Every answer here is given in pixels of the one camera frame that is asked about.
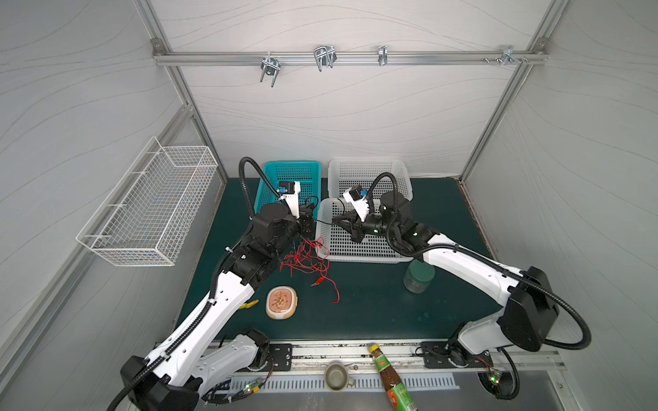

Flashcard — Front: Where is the red cable bundle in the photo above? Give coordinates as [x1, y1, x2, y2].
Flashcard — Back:
[278, 235, 342, 305]

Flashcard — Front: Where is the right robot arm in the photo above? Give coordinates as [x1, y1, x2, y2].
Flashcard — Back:
[332, 172, 592, 368]

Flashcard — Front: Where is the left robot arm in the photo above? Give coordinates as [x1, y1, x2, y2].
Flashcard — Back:
[108, 180, 315, 410]

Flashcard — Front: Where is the white basket near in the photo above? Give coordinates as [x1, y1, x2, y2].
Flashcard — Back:
[315, 198, 412, 264]

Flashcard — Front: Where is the teal plastic basket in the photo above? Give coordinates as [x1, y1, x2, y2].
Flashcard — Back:
[263, 161, 321, 217]

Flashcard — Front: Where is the white basket far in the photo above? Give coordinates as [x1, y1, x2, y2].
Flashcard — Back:
[327, 159, 413, 200]

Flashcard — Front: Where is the clear jar green lid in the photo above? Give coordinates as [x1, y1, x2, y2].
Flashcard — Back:
[403, 260, 435, 294]

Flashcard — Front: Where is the yellow banana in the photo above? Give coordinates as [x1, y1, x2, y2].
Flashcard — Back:
[238, 300, 260, 310]

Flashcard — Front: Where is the metal cup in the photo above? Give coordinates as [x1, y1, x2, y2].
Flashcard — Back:
[324, 362, 356, 392]

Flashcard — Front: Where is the metal u-bolt hook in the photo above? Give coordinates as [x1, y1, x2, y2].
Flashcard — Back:
[260, 55, 281, 87]

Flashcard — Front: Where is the small metal clip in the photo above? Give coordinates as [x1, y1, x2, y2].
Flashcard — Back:
[378, 46, 388, 67]

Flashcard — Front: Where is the metal double hook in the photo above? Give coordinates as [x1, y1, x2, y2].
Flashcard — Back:
[313, 45, 337, 72]

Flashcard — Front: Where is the sauce bottle green label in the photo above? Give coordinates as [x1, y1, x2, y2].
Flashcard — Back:
[369, 344, 418, 411]

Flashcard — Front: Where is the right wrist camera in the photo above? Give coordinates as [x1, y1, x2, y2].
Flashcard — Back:
[343, 184, 372, 222]

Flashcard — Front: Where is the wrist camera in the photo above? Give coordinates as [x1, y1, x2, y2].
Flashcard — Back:
[278, 181, 301, 219]
[343, 184, 372, 222]

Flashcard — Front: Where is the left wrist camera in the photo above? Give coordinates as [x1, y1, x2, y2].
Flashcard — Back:
[278, 181, 301, 219]

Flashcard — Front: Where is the white wire wall basket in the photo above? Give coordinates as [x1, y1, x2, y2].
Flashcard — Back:
[76, 137, 218, 267]

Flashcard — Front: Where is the metal bracket hook right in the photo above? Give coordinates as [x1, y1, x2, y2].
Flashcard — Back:
[483, 46, 529, 67]

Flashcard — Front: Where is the metal cross rail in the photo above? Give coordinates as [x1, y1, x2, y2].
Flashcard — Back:
[154, 50, 550, 67]

